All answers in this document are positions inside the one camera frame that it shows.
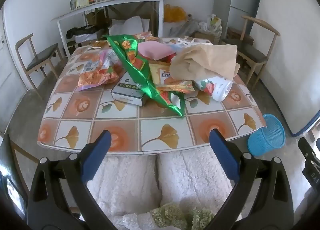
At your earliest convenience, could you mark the white shelf table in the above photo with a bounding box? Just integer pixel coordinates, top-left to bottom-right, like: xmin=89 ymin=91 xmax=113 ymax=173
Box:
xmin=51 ymin=0 xmax=168 ymax=58

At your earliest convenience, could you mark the blue plastic mesh basket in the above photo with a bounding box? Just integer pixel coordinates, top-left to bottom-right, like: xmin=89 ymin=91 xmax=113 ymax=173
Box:
xmin=247 ymin=113 xmax=286 ymax=156

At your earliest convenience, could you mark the thin white plastic bag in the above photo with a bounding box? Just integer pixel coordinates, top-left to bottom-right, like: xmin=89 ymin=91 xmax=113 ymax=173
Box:
xmin=162 ymin=37 xmax=213 ymax=52

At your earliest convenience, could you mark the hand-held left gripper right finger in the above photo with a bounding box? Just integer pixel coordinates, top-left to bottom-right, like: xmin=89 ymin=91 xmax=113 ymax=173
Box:
xmin=200 ymin=128 xmax=294 ymax=230

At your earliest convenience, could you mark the orange crinkled snack bag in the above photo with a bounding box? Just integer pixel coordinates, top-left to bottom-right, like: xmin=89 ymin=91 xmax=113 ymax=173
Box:
xmin=77 ymin=50 xmax=120 ymax=91

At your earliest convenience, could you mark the green foil snack bag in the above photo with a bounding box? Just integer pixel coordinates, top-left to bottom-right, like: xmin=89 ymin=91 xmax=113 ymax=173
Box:
xmin=104 ymin=34 xmax=187 ymax=118

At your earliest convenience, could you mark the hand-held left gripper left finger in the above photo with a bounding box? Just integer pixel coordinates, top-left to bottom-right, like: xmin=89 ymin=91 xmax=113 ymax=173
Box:
xmin=27 ymin=130 xmax=118 ymax=230

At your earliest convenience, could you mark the black bag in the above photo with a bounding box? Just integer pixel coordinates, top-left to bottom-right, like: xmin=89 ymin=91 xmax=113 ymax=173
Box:
xmin=65 ymin=25 xmax=105 ymax=39

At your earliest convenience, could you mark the green fluffy cloth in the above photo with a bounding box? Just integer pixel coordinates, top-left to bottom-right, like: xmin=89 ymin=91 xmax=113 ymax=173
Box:
xmin=152 ymin=202 xmax=215 ymax=230

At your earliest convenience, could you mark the orange plastic bag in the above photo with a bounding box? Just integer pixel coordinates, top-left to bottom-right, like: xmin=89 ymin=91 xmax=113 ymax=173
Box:
xmin=164 ymin=4 xmax=187 ymax=22

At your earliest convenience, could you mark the white pillow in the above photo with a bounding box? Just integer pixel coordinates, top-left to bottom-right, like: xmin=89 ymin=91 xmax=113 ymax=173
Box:
xmin=109 ymin=17 xmax=150 ymax=36

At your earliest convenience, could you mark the wooden chair grey seat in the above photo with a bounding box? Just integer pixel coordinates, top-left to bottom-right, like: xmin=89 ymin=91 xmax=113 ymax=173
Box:
xmin=234 ymin=15 xmax=280 ymax=88
xmin=15 ymin=33 xmax=65 ymax=95

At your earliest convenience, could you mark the yellow snack packet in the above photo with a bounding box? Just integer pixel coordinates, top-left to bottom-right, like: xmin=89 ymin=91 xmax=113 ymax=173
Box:
xmin=149 ymin=61 xmax=195 ymax=94

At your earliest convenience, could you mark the grey cardboard box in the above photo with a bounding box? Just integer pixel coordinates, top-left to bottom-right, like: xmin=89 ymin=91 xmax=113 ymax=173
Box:
xmin=111 ymin=71 xmax=150 ymax=106

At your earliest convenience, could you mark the white strawberry print can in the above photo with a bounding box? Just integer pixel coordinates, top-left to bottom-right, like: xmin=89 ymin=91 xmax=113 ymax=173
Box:
xmin=194 ymin=75 xmax=233 ymax=102

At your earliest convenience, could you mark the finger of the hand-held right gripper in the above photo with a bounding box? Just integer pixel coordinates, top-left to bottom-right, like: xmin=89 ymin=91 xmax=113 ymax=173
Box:
xmin=298 ymin=137 xmax=320 ymax=168

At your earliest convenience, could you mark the white mattress blue edge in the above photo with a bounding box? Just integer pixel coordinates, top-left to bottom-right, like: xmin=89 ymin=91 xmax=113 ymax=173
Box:
xmin=255 ymin=0 xmax=320 ymax=136

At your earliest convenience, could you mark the brown cardboard box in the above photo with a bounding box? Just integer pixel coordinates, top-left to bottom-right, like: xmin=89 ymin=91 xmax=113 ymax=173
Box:
xmin=194 ymin=31 xmax=220 ymax=45

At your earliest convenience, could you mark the table with patterned cloth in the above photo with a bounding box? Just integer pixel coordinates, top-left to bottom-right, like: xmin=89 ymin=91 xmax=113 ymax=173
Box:
xmin=37 ymin=36 xmax=267 ymax=155

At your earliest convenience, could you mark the white printed shopping bag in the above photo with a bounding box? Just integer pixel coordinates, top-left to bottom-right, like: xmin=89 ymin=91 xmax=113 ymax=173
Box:
xmin=200 ymin=14 xmax=223 ymax=32

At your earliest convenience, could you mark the large white plastic bag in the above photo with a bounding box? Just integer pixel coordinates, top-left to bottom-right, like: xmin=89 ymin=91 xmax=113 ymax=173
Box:
xmin=164 ymin=18 xmax=200 ymax=37

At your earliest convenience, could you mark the pink sponge cloth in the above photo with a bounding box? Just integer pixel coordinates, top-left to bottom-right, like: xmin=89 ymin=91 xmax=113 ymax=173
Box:
xmin=138 ymin=41 xmax=173 ymax=61

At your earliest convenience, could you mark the small orange snack packet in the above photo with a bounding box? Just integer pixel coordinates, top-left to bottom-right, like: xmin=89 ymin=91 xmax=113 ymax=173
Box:
xmin=135 ymin=32 xmax=160 ymax=43

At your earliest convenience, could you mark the beige cloth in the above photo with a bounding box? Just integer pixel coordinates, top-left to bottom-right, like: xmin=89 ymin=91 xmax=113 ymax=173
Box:
xmin=170 ymin=44 xmax=240 ymax=81

